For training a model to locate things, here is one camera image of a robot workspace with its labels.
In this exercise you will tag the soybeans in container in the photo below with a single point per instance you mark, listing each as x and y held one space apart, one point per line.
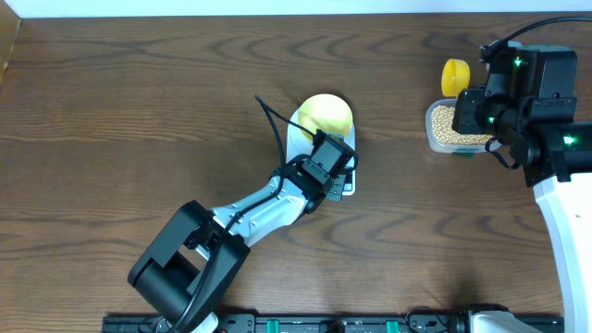
441 118

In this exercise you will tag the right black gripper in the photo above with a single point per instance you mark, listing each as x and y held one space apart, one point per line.
464 119

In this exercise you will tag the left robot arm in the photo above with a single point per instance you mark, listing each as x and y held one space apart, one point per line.
192 261

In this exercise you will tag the yellow measuring scoop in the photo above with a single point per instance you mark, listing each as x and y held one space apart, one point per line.
455 77

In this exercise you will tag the yellow bowl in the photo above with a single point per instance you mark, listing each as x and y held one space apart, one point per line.
326 112

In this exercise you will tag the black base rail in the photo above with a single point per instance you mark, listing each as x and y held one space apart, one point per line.
475 318

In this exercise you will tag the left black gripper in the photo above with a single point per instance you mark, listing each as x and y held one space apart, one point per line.
334 184

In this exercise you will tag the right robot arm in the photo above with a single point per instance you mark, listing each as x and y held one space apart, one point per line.
528 104

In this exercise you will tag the white digital kitchen scale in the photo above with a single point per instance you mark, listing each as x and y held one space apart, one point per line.
299 148

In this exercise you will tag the clear plastic container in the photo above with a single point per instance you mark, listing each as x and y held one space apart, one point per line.
439 147

